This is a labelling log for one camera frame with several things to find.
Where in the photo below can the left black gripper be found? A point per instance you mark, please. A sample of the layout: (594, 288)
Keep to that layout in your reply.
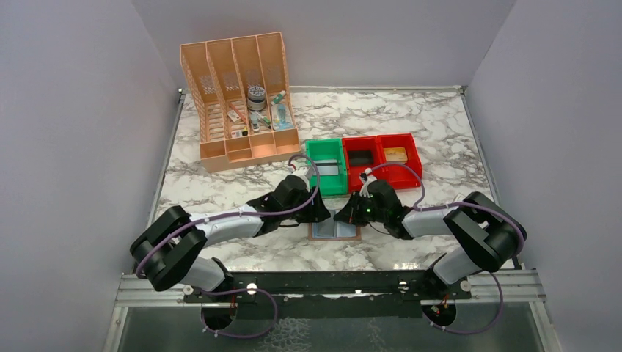
(314, 207)

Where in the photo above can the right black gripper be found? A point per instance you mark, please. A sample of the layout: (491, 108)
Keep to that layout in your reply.
(351, 210)

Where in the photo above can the green plastic bin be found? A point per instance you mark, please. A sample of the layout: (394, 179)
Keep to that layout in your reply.
(329, 157)

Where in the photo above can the black VIP credit card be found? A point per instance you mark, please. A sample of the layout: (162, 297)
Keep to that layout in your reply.
(360, 157)

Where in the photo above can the red plastic double bin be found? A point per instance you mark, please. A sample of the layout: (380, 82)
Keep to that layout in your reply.
(398, 175)

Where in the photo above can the orange plastic file organizer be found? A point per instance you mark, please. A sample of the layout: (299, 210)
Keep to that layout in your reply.
(218, 74)

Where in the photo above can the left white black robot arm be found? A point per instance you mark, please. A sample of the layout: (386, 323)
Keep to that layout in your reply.
(167, 252)

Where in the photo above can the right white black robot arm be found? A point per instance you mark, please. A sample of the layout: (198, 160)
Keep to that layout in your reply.
(486, 234)

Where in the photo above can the grey card in green bin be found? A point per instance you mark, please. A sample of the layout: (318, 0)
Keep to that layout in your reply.
(328, 167)

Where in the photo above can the gold card box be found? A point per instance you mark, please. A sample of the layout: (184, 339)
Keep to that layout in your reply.
(396, 154)

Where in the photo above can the blue packaged item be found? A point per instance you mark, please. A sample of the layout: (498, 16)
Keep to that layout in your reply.
(281, 117)

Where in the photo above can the green marker pen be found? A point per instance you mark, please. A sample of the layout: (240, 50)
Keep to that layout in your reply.
(265, 121)

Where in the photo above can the green white glue tube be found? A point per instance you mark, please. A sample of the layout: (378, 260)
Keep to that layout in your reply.
(278, 97)

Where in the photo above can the small round tin can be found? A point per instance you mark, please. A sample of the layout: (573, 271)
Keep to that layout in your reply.
(256, 98)

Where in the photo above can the red white small packet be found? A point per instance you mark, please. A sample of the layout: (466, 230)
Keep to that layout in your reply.
(237, 116)

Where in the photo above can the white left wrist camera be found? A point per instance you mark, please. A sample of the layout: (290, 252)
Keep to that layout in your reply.
(306, 173)

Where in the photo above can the black metal base rail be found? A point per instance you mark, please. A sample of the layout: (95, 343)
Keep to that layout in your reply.
(284, 286)

